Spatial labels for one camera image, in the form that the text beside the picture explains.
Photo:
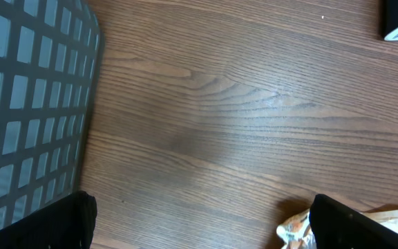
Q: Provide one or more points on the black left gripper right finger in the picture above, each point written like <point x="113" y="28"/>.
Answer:
<point x="336" y="226"/>

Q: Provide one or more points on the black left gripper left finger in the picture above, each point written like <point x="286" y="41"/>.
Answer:
<point x="65" y="224"/>

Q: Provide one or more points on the brown Pantree snack bag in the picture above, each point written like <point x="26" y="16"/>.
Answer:
<point x="297" y="233"/>

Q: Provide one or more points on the grey plastic shopping basket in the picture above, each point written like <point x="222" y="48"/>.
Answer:
<point x="50" y="55"/>

